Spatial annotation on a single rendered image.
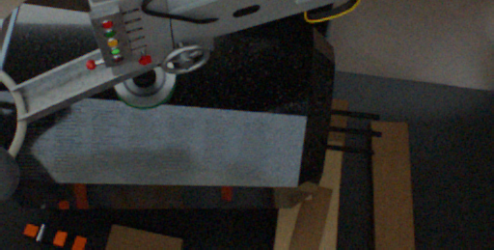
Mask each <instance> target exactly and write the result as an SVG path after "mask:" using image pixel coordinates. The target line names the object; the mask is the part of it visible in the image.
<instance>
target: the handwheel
mask: <svg viewBox="0 0 494 250"><path fill-rule="evenodd" d="M177 48H178V49H176V50H174V51H172V52H169V53H168V54H166V55H165V56H164V58H163V59H162V61H161V64H160V66H161V68H162V70H163V71H165V72H167V73H170V74H180V73H185V72H189V71H191V70H193V69H197V68H198V67H200V66H202V65H203V64H204V63H205V62H206V61H207V60H208V58H209V56H210V51H209V49H208V48H207V47H205V46H203V45H199V44H192V45H187V46H184V43H183V42H179V43H178V44H177ZM189 51H195V52H192V53H191V52H189ZM202 52H204V56H203V57H202V58H201V59H200V60H199V61H197V62H196V63H194V59H193V57H195V56H197V55H198V54H200V53H202ZM176 55H178V57H175V56H176ZM173 62H178V63H179V65H180V66H181V67H183V68H176V69H174V68H169V67H167V63H173ZM193 63H194V64H193Z"/></svg>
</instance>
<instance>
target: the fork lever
mask: <svg viewBox="0 0 494 250"><path fill-rule="evenodd" d="M90 59H93V60H95V61H96V60H100V59H102V56H101V54H100V51H99V49H98V50H96V51H94V52H92V53H90V54H87V55H83V56H81V57H79V58H77V59H74V60H72V61H70V62H68V63H65V64H63V65H61V66H59V67H57V68H55V69H52V70H49V71H47V72H45V73H43V74H40V75H38V76H37V77H35V78H32V79H30V80H28V81H26V82H23V83H21V84H19V85H17V86H14V87H12V88H11V92H13V93H15V92H21V93H22V95H23V97H24V100H25V104H26V108H27V114H25V115H21V116H19V117H17V120H18V121H20V122H21V121H27V124H28V123H31V122H33V121H34V120H37V119H38V118H40V117H43V116H47V115H49V114H52V113H54V112H56V111H59V110H61V109H63V108H66V107H68V106H70V105H72V104H74V103H76V102H78V101H81V100H83V99H85V98H88V97H91V96H92V95H95V94H97V93H99V92H102V91H104V90H106V89H109V88H111V87H113V86H115V85H118V84H120V83H122V82H125V81H126V80H128V79H131V78H133V77H135V76H137V75H140V74H142V73H144V72H147V71H149V70H151V69H155V68H157V67H161V66H160V64H161V63H159V64H156V65H153V66H149V67H146V68H142V69H138V70H134V71H131V72H127V73H124V74H121V75H117V76H114V75H113V74H112V73H111V70H110V68H106V67H105V65H104V63H103V64H100V65H97V66H96V67H95V68H94V69H88V68H87V65H86V64H87V62H88V60H90Z"/></svg>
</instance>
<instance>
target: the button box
mask: <svg viewBox="0 0 494 250"><path fill-rule="evenodd" d="M89 17H90V20H91V22H92V25H93V28H94V34H95V37H96V42H97V45H98V48H99V51H100V54H101V56H102V59H103V62H104V65H105V67H106V68H110V67H114V66H116V65H120V64H123V63H126V62H130V61H132V56H131V53H130V50H129V46H128V42H127V38H126V34H125V30H124V24H123V20H122V17H121V13H120V9H119V7H114V8H111V9H107V10H104V11H100V12H97V13H94V12H93V11H90V12H89ZM105 20H113V21H114V25H113V26H112V27H110V28H108V29H105V28H101V27H100V24H101V23H102V22H103V21H105ZM108 30H116V31H117V34H116V35H115V36H114V37H113V38H105V37H103V34H104V33H105V32H106V31H108ZM113 39H117V40H119V43H118V44H117V45H116V46H114V47H110V46H107V45H106V43H107V42H108V41H110V40H113ZM113 48H120V49H121V50H122V52H121V53H119V54H109V51H110V50H111V49H113ZM118 55H122V56H123V60H122V61H120V62H118V63H113V62H112V58H113V57H115V56H118Z"/></svg>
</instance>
